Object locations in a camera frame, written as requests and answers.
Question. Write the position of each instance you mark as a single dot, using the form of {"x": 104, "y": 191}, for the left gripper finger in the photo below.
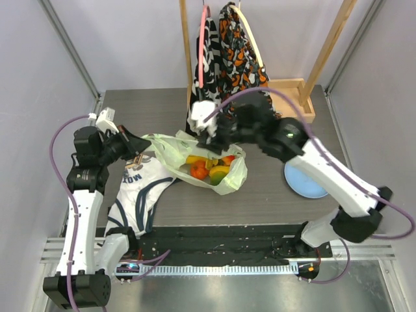
{"x": 138, "y": 145}
{"x": 133, "y": 133}

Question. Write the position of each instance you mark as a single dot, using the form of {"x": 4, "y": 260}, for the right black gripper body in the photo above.
{"x": 218, "y": 137}

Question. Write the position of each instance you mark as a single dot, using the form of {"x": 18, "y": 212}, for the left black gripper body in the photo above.
{"x": 116, "y": 147}

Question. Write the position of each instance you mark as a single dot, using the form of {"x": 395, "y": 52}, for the green avocado print plastic bag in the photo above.
{"x": 172, "y": 152}

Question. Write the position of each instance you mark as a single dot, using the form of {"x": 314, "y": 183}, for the fake yellow banana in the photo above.
{"x": 191, "y": 159}
{"x": 217, "y": 169}

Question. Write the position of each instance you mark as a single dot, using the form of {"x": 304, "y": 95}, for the fake green yellow mango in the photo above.
{"x": 217, "y": 177}

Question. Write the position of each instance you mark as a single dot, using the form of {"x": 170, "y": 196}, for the fake orange tangerine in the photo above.
{"x": 198, "y": 170}

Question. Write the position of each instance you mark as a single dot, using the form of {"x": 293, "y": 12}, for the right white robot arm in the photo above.
{"x": 358, "y": 215}

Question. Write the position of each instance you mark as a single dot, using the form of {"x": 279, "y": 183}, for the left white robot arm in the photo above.
{"x": 83, "y": 276}

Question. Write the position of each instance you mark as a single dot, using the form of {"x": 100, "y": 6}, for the fake red peach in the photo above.
{"x": 227, "y": 160}

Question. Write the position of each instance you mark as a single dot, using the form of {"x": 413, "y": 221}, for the white navy trimmed shirt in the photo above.
{"x": 143, "y": 182}

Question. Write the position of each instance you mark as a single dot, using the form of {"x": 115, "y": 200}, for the wooden clothes rack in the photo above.
{"x": 297, "y": 89}

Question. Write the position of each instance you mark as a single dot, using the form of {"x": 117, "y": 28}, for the black white patterned garment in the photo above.
{"x": 210, "y": 89}

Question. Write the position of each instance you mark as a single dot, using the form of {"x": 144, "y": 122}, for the orange black camouflage garment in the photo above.
{"x": 239, "y": 69}

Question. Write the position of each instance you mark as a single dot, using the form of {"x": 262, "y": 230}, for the light blue plate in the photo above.
{"x": 302, "y": 184}

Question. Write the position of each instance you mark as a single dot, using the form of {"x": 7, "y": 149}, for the cream wooden clothes hanger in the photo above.
{"x": 249, "y": 33}

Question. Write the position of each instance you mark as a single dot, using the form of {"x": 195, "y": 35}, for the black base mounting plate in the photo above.
{"x": 210, "y": 246}

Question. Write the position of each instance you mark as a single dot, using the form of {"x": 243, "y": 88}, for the pink clothes hanger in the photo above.
{"x": 203, "y": 64}

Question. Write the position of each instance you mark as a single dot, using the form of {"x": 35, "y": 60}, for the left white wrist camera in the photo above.
{"x": 104, "y": 120}

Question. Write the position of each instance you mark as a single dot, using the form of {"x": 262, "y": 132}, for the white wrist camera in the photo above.
{"x": 199, "y": 111}
{"x": 104, "y": 120}

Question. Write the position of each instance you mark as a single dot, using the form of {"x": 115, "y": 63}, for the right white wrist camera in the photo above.
{"x": 199, "y": 111}

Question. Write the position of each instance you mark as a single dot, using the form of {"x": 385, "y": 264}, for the white slotted cable duct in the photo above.
{"x": 126, "y": 270}

